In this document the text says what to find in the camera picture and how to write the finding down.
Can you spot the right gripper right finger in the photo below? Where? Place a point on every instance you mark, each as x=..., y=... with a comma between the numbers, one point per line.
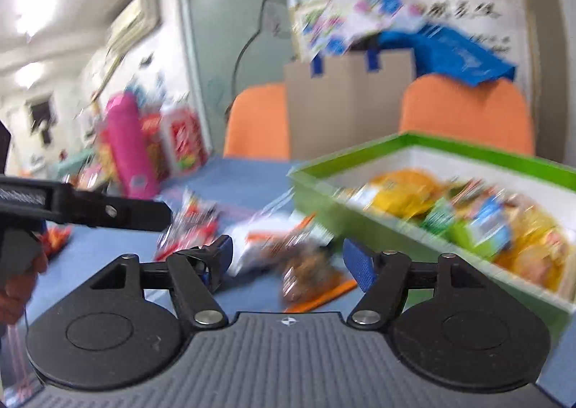
x=382, y=277

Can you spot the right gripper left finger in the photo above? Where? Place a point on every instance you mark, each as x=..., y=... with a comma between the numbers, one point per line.
x=195, y=274

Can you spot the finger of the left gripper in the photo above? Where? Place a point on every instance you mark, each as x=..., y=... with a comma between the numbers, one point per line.
x=97, y=210

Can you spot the dark red date packet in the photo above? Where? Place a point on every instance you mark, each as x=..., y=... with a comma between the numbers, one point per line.
x=195, y=224

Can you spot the white snack packet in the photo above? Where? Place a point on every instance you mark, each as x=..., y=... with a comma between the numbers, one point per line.
x=269, y=239

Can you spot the clear orange nut packet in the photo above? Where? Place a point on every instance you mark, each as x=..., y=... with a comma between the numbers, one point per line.
x=310, y=281

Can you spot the yellow egg yolk pastry packet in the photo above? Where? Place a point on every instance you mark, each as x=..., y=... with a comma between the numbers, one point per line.
x=405, y=193

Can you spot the green pea snack packet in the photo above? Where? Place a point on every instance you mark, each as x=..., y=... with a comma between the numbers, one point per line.
x=481, y=227

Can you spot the yellow cake packet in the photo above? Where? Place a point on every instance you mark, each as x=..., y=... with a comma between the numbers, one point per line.
x=539, y=248

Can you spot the person's left hand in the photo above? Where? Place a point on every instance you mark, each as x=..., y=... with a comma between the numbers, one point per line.
x=18, y=291

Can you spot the small red brown snack packet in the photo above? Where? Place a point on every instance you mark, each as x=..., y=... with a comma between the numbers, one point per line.
x=54, y=240

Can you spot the pink thermos bottle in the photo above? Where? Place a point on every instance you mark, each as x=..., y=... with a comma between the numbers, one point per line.
x=129, y=150

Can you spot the white juice bottle red label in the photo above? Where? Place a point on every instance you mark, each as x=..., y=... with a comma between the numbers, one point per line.
x=182, y=139

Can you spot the green open cardboard box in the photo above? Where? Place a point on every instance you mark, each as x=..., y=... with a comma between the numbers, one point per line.
x=332, y=188

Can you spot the left orange chair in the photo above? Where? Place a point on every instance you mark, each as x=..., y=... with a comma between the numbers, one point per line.
x=258, y=124

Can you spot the orange chair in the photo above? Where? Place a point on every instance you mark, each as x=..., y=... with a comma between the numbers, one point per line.
x=494, y=114
x=258, y=124

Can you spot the brown cardboard sheet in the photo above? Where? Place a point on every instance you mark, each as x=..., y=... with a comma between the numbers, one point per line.
x=334, y=103

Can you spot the right orange chair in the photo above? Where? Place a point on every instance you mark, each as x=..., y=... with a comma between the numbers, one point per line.
x=494, y=114

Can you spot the air conditioner unit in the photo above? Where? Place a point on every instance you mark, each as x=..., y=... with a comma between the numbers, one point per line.
x=134, y=23

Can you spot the blue fabric bag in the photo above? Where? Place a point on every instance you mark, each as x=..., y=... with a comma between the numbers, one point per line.
x=441, y=50

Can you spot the floral cloth bundle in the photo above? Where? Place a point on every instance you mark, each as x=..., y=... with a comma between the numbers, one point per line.
x=330, y=29

